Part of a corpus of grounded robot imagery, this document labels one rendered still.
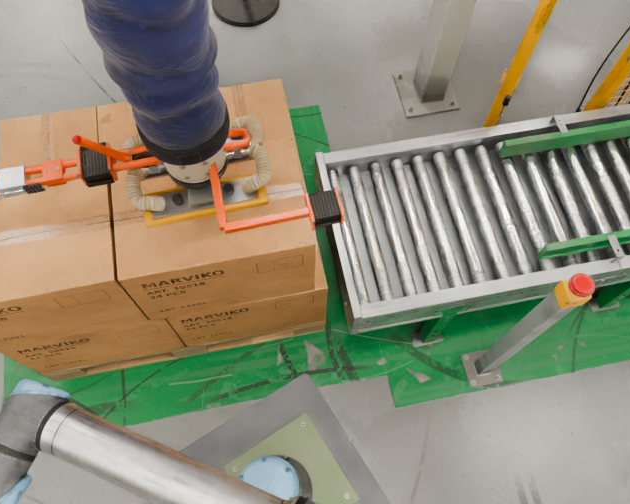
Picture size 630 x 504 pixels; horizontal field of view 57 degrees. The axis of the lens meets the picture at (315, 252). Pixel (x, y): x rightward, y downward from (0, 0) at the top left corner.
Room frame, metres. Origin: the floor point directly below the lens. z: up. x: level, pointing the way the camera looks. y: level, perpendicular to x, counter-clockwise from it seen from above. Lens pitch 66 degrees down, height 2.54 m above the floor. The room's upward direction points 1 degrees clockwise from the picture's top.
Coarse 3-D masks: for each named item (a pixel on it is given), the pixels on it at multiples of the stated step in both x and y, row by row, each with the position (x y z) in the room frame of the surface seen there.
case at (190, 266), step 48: (288, 144) 1.10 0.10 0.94; (144, 192) 0.91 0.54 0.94; (288, 192) 0.92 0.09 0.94; (144, 240) 0.74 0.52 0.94; (192, 240) 0.74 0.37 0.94; (240, 240) 0.75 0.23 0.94; (288, 240) 0.75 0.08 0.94; (144, 288) 0.62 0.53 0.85; (192, 288) 0.65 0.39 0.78; (240, 288) 0.68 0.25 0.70; (288, 288) 0.72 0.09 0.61
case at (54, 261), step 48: (48, 192) 0.90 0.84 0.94; (96, 192) 0.90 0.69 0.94; (0, 240) 0.73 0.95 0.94; (48, 240) 0.73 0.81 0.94; (96, 240) 0.73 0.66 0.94; (0, 288) 0.57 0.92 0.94; (48, 288) 0.58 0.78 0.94; (96, 288) 0.59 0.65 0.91; (0, 336) 0.50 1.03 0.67; (48, 336) 0.53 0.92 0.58
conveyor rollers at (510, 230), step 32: (416, 160) 1.31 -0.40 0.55; (480, 160) 1.32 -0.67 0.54; (512, 160) 1.32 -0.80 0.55; (544, 160) 1.34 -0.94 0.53; (576, 160) 1.33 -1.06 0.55; (384, 192) 1.16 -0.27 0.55; (448, 192) 1.17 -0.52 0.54; (512, 192) 1.19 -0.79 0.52; (544, 192) 1.17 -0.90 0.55; (608, 192) 1.18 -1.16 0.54; (416, 224) 1.02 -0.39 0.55; (480, 224) 1.03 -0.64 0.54; (512, 224) 1.03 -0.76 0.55; (576, 224) 1.04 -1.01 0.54; (608, 224) 1.04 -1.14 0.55; (352, 256) 0.88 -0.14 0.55; (448, 256) 0.89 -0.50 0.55; (608, 256) 0.91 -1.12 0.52; (384, 288) 0.75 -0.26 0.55
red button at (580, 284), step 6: (576, 276) 0.62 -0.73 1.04; (582, 276) 0.62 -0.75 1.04; (588, 276) 0.62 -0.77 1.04; (570, 282) 0.60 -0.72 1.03; (576, 282) 0.60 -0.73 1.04; (582, 282) 0.60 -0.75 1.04; (588, 282) 0.60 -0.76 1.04; (570, 288) 0.58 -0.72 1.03; (576, 288) 0.58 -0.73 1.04; (582, 288) 0.58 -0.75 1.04; (588, 288) 0.58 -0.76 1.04; (594, 288) 0.58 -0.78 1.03; (576, 294) 0.57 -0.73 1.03; (582, 294) 0.56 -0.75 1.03; (588, 294) 0.56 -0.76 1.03
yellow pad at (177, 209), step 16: (240, 176) 0.86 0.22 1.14; (160, 192) 0.80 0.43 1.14; (176, 192) 0.80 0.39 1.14; (224, 192) 0.79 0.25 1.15; (240, 192) 0.80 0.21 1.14; (256, 192) 0.80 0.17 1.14; (176, 208) 0.75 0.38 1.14; (192, 208) 0.75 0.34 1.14; (208, 208) 0.75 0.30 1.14; (240, 208) 0.76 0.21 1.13; (160, 224) 0.70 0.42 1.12
